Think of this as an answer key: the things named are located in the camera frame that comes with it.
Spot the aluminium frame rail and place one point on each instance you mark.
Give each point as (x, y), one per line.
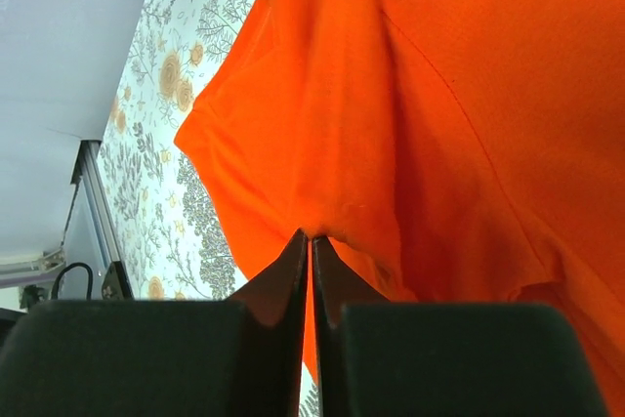
(88, 235)

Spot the floral table mat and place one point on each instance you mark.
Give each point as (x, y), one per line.
(168, 233)

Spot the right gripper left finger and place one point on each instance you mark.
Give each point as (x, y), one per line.
(241, 356)

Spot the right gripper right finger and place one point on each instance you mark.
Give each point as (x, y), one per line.
(379, 358)

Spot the orange t shirt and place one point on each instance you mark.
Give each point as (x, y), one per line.
(454, 150)

